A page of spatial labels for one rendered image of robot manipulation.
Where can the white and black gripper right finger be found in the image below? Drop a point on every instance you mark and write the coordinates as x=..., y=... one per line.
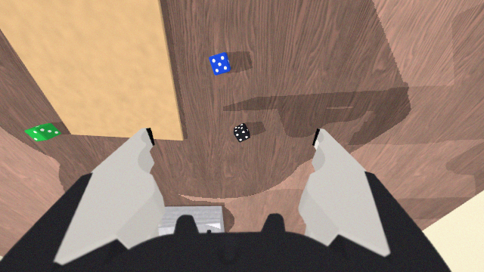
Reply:
x=349, y=209

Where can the green die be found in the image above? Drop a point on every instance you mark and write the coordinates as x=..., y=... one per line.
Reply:
x=42, y=132

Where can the blue die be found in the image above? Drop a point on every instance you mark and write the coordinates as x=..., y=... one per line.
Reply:
x=220, y=63

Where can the black die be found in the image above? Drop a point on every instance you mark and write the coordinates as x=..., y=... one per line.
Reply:
x=241, y=132

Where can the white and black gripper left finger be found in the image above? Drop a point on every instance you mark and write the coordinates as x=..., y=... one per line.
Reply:
x=104, y=213

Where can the tan flat mat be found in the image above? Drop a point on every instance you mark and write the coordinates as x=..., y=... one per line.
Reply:
x=103, y=64

